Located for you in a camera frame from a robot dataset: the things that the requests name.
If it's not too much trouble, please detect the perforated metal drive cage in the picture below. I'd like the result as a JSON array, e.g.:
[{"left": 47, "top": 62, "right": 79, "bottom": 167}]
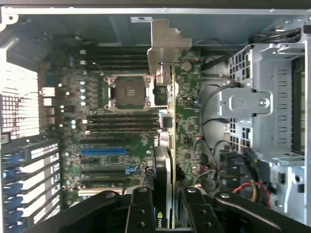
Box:
[{"left": 218, "top": 41, "right": 307, "bottom": 163}]

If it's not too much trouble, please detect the CPU socket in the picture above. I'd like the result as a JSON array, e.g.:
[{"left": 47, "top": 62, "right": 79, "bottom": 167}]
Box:
[{"left": 104, "top": 72, "right": 156, "bottom": 111}]

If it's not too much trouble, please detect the red wire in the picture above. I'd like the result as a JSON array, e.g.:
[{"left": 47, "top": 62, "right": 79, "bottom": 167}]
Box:
[{"left": 232, "top": 182, "right": 271, "bottom": 208}]

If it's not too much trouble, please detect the blue expansion slot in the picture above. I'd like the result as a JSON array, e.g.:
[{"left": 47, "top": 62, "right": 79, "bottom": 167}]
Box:
[{"left": 80, "top": 147, "right": 127, "bottom": 156}]

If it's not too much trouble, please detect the black wire bundle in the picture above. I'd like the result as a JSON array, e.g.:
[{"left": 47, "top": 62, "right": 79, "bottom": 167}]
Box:
[{"left": 250, "top": 27, "right": 302, "bottom": 44}]

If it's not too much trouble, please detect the green motherboard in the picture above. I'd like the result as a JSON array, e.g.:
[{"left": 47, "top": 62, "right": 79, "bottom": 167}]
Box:
[{"left": 38, "top": 45, "right": 204, "bottom": 212}]

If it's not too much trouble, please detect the black open PC case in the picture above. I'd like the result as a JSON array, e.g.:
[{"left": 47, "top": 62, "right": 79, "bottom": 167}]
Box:
[{"left": 0, "top": 0, "right": 311, "bottom": 233}]

